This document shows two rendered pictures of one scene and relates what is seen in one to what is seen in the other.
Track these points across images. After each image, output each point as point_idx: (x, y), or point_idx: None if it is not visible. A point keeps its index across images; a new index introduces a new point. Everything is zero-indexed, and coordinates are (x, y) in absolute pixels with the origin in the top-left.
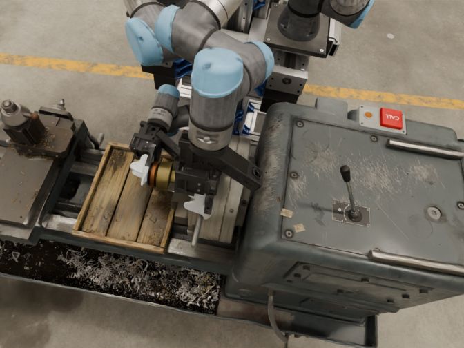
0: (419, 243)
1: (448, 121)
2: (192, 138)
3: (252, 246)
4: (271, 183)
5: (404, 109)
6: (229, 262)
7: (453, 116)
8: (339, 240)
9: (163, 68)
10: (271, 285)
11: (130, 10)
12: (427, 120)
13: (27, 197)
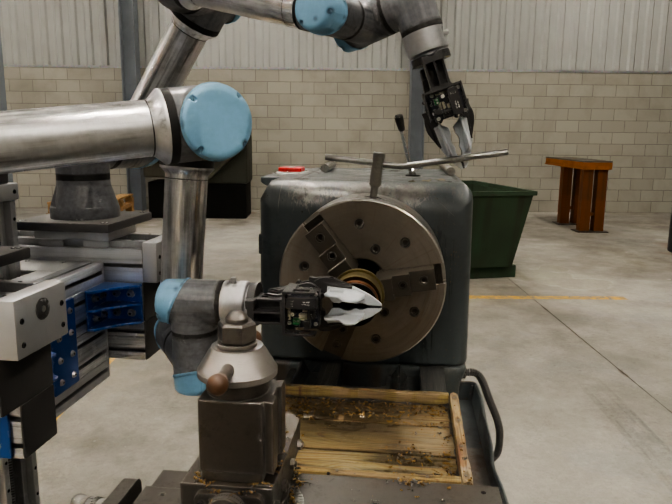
0: (427, 172)
1: (92, 409)
2: (442, 39)
3: (468, 198)
4: (391, 184)
5: (47, 442)
6: (441, 369)
7: (85, 405)
8: (442, 177)
9: (37, 365)
10: None
11: (131, 120)
12: (81, 424)
13: (426, 493)
